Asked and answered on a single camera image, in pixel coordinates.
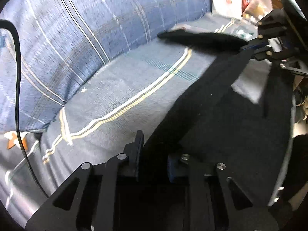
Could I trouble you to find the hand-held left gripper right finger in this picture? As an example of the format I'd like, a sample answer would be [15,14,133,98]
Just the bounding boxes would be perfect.
[167,153,280,231]

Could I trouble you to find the black pants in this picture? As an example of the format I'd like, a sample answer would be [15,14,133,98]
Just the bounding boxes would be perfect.
[142,28,296,208]

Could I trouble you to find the white paper bag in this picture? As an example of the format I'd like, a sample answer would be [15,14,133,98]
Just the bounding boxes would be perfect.
[211,0,243,19]

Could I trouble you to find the black cable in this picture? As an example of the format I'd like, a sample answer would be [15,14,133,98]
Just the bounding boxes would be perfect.
[0,19,50,198]

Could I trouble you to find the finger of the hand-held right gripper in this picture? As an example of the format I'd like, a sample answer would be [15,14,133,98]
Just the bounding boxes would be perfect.
[239,37,269,51]
[250,47,277,62]

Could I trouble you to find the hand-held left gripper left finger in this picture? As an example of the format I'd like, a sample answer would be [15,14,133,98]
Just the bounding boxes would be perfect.
[25,130,144,231]

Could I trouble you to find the grey printed bedsheet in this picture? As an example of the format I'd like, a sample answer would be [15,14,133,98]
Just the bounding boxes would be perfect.
[0,13,297,223]

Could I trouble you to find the blue plaid pillow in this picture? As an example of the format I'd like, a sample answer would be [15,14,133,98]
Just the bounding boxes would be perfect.
[0,0,213,133]

